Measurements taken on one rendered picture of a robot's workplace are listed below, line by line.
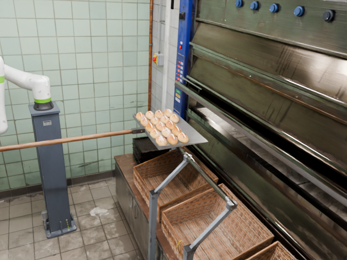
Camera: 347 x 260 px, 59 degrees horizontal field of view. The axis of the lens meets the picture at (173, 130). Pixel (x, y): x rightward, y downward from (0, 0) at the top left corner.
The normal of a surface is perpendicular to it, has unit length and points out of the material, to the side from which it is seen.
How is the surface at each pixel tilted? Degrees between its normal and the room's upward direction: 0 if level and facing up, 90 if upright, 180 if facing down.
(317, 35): 90
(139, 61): 90
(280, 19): 90
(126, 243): 0
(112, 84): 90
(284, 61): 70
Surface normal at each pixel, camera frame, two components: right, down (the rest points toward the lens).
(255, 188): -0.83, -0.18
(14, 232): 0.06, -0.90
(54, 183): 0.48, 0.40
